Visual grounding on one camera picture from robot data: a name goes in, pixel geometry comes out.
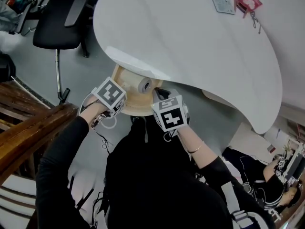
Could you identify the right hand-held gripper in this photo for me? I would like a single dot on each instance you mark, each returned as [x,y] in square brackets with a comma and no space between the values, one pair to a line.
[170,118]

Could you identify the white machine frame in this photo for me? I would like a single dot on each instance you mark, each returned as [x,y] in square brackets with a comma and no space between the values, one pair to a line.
[294,161]

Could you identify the silver metal pole black foot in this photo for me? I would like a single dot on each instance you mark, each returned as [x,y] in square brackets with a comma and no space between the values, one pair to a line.
[57,73]

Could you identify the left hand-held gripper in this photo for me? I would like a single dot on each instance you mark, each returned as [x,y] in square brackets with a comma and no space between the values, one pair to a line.
[110,93]

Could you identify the person's black-clothed torso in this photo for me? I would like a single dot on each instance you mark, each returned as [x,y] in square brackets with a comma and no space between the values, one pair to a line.
[152,175]

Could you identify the grey-blue flat card package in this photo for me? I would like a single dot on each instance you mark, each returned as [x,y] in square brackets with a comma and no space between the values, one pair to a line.
[221,0]

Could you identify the black bag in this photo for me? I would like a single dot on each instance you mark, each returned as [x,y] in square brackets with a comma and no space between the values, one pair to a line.
[6,67]

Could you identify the black office chair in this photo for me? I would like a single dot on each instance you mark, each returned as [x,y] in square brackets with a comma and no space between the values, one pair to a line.
[59,23]

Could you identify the dark brown wooden furniture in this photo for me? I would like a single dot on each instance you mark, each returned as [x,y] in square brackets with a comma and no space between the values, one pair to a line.
[28,128]

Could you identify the person's right forearm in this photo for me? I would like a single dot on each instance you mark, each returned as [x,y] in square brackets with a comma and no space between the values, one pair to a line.
[197,149]

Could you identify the person's left forearm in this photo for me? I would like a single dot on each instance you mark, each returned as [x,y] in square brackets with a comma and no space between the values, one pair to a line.
[71,137]

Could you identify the red and white packet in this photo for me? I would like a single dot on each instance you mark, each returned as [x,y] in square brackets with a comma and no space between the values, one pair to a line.
[249,2]

